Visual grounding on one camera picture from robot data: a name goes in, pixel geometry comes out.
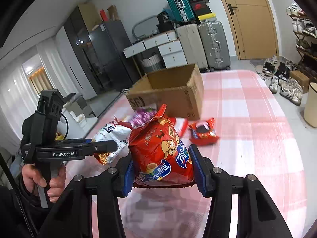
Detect red cartoon snack bag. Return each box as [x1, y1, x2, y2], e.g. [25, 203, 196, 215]
[128, 104, 195, 188]

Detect person's left hand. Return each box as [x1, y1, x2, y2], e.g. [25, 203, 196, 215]
[21, 164, 66, 203]

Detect red oreo snack packet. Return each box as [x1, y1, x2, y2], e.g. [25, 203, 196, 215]
[189, 117, 219, 146]

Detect white noodle snack bag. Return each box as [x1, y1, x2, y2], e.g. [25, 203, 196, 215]
[92, 117, 132, 165]

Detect pink plaid tablecloth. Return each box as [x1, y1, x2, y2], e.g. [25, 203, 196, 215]
[64, 69, 309, 238]

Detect purple grape snack bag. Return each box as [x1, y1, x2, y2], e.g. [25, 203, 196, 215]
[130, 107, 157, 128]

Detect brown cardboard box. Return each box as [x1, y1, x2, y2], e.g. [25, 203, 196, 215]
[126, 64, 204, 120]

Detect black refrigerator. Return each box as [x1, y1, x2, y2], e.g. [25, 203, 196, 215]
[89, 20, 140, 91]

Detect woven laundry basket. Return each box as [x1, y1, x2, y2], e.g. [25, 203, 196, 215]
[140, 53, 163, 74]

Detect dark glass cabinet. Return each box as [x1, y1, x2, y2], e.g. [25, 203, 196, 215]
[63, 6, 105, 95]

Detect cream waste bin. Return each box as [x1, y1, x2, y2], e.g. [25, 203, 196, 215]
[304, 82, 317, 128]

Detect silver suitcase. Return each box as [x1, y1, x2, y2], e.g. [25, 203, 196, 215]
[198, 21, 230, 71]

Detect white drawer desk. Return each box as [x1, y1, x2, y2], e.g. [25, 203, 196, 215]
[124, 30, 187, 68]

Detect small cardboard box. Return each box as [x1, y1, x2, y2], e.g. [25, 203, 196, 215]
[290, 70, 310, 93]

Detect beige suitcase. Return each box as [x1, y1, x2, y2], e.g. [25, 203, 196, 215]
[176, 24, 208, 70]

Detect stacked shoe boxes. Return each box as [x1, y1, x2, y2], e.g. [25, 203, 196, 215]
[189, 0, 217, 24]

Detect teal suitcase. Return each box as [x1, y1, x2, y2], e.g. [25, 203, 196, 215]
[167, 0, 196, 24]

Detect wooden door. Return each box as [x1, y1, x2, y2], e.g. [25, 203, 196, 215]
[221, 0, 279, 60]

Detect wooden shoe rack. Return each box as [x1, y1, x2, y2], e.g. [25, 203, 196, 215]
[286, 3, 316, 83]

